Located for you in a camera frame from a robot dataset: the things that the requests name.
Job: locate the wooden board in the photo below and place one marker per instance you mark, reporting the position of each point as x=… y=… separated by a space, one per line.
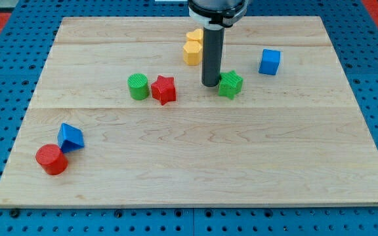
x=294 y=139

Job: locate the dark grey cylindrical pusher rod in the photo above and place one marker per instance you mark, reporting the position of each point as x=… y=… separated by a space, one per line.
x=212 y=55

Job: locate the yellow hexagon block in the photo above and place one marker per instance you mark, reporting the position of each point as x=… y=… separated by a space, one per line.
x=192 y=53

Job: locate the blue triangular prism block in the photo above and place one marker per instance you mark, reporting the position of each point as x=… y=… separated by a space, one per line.
x=70 y=138

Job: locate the red star block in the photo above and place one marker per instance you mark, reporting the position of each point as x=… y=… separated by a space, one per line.
x=164 y=90

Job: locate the green star block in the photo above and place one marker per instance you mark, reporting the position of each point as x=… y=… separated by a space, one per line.
x=230 y=84

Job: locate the robot arm flange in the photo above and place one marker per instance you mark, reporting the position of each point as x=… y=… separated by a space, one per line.
x=217 y=14

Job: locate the green cylinder block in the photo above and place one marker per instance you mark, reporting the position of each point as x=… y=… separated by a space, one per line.
x=138 y=86

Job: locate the yellow heart block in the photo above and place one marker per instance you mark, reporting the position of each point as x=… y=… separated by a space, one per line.
x=196 y=35

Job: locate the red cylinder block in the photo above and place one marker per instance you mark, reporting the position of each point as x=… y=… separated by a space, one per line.
x=51 y=158

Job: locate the blue cube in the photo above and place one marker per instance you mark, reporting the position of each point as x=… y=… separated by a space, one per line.
x=270 y=62

